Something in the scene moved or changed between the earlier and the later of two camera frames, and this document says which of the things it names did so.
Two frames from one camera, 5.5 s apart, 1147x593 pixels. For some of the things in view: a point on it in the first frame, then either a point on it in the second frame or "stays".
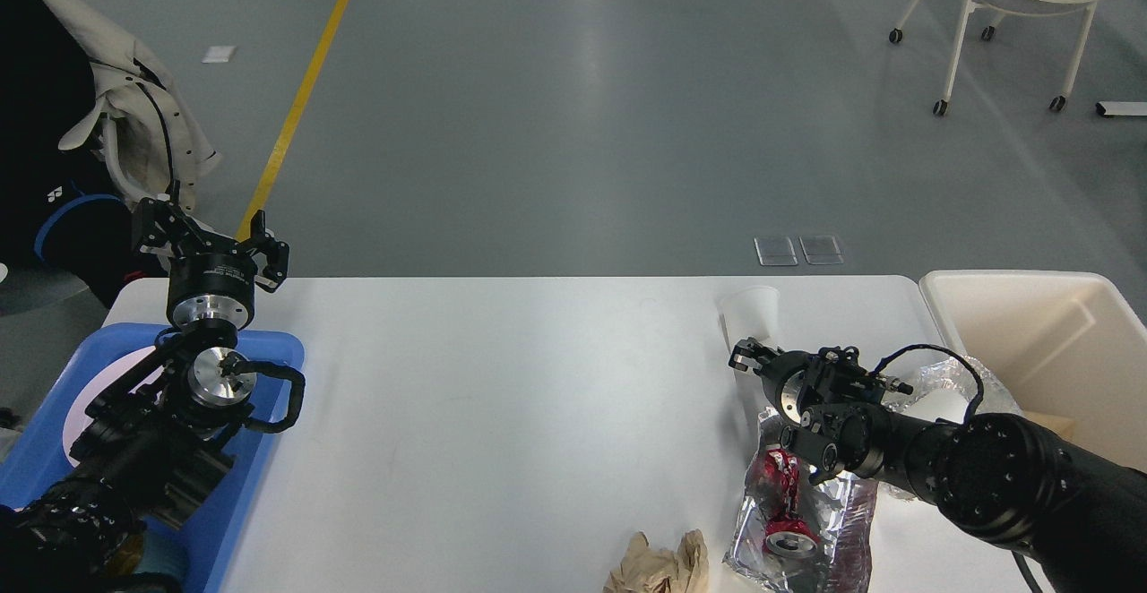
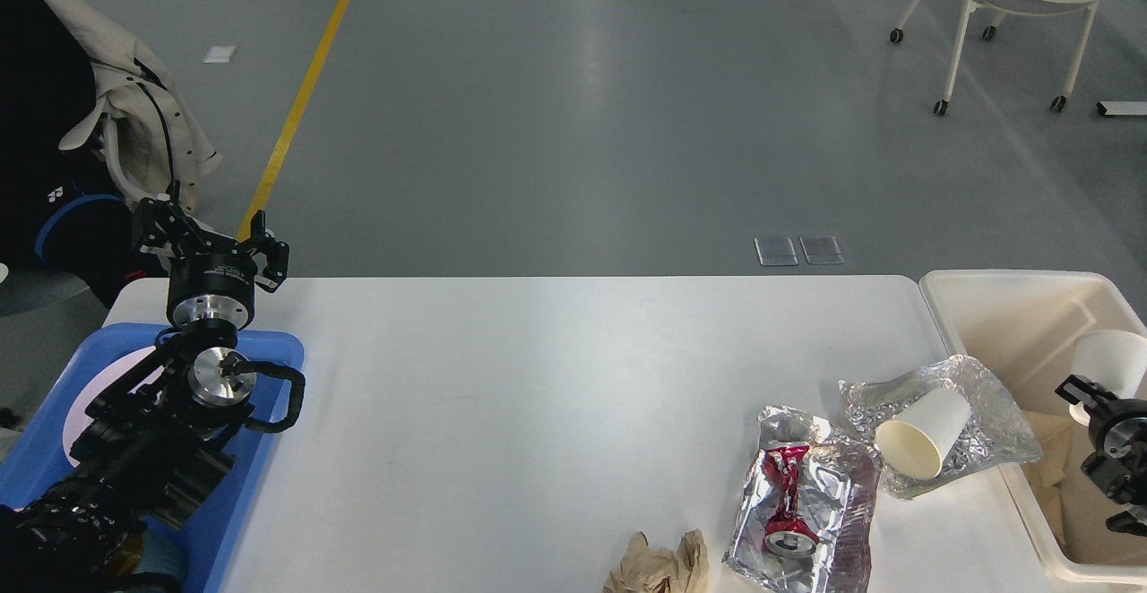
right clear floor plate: [821, 249] stays
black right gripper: [800, 386] → [1118, 430]
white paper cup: [748, 311] → [1115, 360]
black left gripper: [210, 276] stays
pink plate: [76, 417] stays
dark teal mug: [163, 550] stays
